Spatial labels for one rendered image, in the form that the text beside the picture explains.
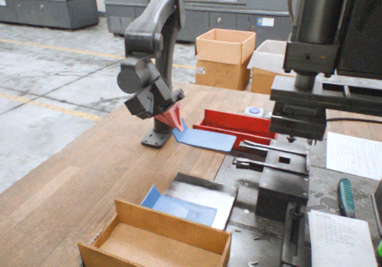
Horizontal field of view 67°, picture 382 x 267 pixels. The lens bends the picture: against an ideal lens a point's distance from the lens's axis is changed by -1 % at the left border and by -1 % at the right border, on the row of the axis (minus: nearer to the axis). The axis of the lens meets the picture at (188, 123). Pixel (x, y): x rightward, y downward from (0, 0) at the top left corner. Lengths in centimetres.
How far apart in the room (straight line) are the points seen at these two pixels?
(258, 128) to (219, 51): 204
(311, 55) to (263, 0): 462
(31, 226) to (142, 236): 25
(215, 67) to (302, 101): 247
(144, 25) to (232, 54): 224
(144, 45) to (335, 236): 56
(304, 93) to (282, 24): 458
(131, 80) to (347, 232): 53
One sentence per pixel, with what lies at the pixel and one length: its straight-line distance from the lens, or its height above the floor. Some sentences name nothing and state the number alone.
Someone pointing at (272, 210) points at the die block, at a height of 93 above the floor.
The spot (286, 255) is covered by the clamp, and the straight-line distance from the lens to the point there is 55.
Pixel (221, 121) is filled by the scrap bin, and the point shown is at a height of 92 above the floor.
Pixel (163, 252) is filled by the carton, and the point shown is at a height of 90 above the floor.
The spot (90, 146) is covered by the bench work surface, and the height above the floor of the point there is 90.
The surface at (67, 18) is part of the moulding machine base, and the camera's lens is 740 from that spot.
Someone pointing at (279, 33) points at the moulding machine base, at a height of 38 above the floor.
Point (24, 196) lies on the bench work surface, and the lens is 83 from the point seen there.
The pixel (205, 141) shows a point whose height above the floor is 100.
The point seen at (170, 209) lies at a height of 92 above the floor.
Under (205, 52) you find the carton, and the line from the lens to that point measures 301.
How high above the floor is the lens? 140
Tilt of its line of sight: 29 degrees down
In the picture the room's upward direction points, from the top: straight up
